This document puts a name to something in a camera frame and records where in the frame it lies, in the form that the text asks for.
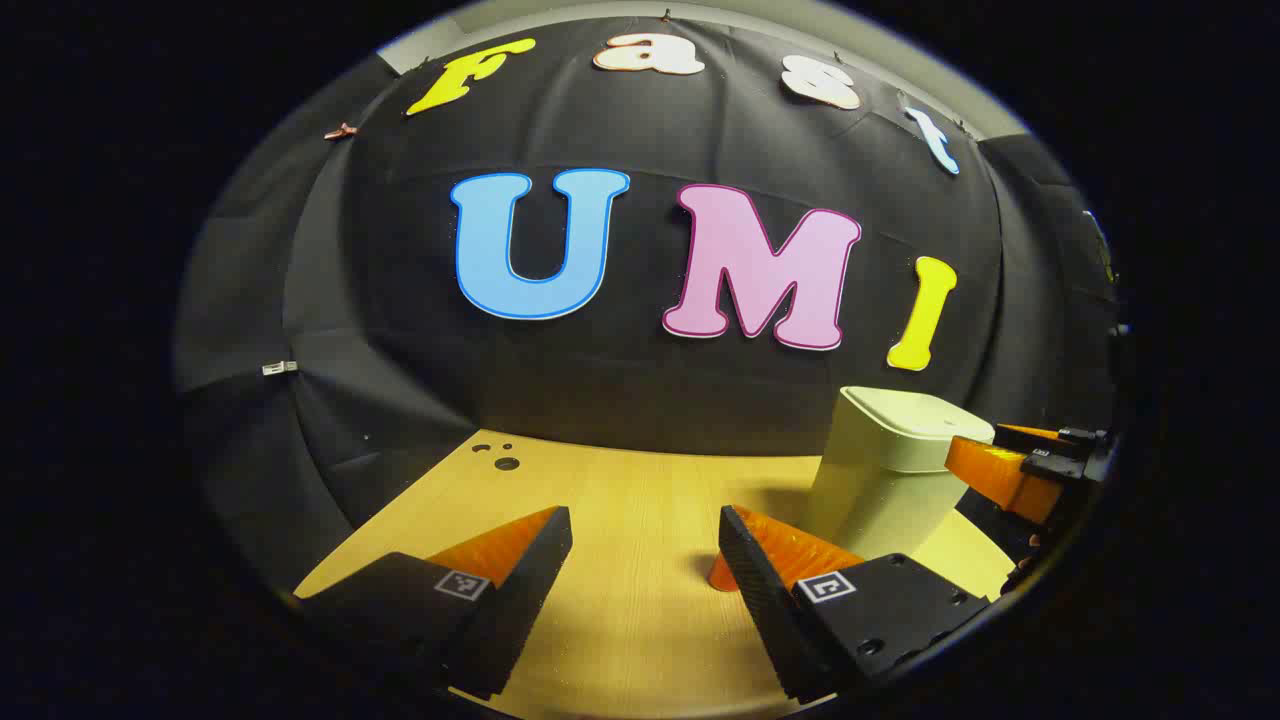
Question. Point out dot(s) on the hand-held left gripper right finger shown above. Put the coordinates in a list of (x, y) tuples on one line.
[(750, 570)]

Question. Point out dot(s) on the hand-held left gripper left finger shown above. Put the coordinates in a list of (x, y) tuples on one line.
[(535, 560)]

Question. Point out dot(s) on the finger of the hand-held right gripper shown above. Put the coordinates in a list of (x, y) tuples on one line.
[(1000, 478)]

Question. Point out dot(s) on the orange pop can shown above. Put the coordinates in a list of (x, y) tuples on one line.
[(720, 575)]

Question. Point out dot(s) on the pale green desktop garbage bin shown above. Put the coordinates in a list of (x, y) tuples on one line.
[(880, 480)]

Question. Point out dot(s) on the wooden desktop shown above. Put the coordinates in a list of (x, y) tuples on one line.
[(640, 520)]

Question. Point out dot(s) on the black backdrop cloth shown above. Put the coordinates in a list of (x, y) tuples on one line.
[(620, 390)]

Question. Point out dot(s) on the silver metal clip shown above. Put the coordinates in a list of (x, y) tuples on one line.
[(279, 368)]

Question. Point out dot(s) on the copper metal clip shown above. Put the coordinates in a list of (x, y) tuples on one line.
[(340, 131)]

